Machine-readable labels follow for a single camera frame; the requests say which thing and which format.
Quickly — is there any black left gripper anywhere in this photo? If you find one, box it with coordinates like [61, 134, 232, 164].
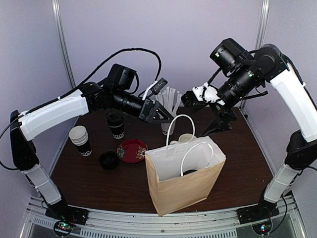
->
[111, 88, 175, 123]

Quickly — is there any black white paper cup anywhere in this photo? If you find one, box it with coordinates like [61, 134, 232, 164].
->
[183, 169, 197, 175]
[109, 123, 124, 139]

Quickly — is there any stack of black lids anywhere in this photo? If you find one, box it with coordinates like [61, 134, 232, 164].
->
[99, 151, 119, 170]

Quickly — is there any brown paper bag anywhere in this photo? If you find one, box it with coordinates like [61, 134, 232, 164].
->
[144, 114, 226, 217]

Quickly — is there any stack of paper cups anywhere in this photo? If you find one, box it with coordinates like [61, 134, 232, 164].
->
[68, 125, 92, 157]

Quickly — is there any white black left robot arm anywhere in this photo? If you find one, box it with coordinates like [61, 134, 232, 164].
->
[10, 64, 174, 220]

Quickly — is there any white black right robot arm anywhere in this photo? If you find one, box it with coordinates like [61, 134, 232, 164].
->
[198, 37, 317, 213]

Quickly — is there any paper cup holding straws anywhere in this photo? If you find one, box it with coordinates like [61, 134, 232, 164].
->
[161, 123, 175, 136]

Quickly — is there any bundle of white wrapped straws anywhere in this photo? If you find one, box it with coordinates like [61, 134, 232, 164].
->
[155, 86, 182, 116]

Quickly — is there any cream ceramic mug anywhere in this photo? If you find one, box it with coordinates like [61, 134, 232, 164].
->
[169, 133, 196, 145]

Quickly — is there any red floral plate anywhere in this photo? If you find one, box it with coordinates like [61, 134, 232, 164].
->
[116, 139, 149, 164]

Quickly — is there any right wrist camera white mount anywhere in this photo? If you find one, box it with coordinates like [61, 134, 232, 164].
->
[181, 82, 225, 109]

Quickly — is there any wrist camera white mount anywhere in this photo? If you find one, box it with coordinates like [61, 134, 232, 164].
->
[181, 82, 225, 109]
[141, 77, 168, 101]

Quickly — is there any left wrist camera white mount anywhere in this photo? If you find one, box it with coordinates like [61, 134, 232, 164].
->
[141, 77, 168, 101]

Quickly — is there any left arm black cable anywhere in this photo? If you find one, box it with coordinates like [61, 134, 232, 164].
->
[0, 47, 163, 172]

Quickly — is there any right aluminium wall post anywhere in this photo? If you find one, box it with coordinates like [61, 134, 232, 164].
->
[255, 0, 270, 50]

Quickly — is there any aluminium wall post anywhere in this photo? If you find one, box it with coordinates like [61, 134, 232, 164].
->
[52, 0, 76, 89]
[255, 0, 270, 50]

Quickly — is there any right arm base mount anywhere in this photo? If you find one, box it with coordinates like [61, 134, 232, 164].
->
[237, 195, 280, 236]

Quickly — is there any aluminium front rail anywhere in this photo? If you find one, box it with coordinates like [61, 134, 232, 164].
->
[18, 195, 308, 238]

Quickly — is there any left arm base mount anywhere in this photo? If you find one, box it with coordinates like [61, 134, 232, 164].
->
[43, 200, 89, 238]

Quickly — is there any left aluminium wall post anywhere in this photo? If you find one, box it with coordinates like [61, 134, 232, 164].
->
[52, 0, 76, 89]

